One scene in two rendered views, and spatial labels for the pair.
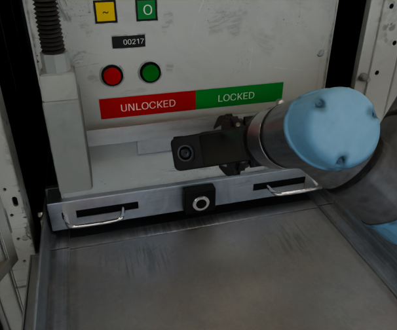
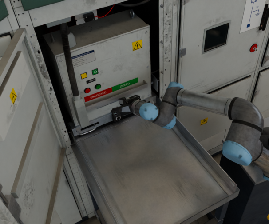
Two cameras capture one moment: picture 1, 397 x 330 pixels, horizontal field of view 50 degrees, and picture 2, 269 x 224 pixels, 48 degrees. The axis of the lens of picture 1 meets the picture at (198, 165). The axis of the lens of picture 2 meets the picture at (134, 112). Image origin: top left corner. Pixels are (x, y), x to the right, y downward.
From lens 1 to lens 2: 0.99 m
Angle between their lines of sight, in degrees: 16
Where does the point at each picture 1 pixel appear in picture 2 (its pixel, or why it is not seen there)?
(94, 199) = not seen: hidden behind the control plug
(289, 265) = (148, 132)
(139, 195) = (98, 119)
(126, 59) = (90, 85)
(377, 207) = (160, 124)
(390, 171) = (162, 117)
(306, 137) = (144, 116)
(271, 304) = (144, 144)
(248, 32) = (124, 68)
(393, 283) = (176, 131)
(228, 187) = not seen: hidden behind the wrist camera
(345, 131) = (151, 114)
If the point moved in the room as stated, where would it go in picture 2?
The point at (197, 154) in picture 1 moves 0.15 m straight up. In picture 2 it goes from (118, 113) to (115, 90)
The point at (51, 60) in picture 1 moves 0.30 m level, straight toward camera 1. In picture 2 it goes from (76, 97) to (106, 136)
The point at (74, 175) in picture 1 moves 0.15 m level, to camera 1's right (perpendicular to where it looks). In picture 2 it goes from (85, 123) to (113, 117)
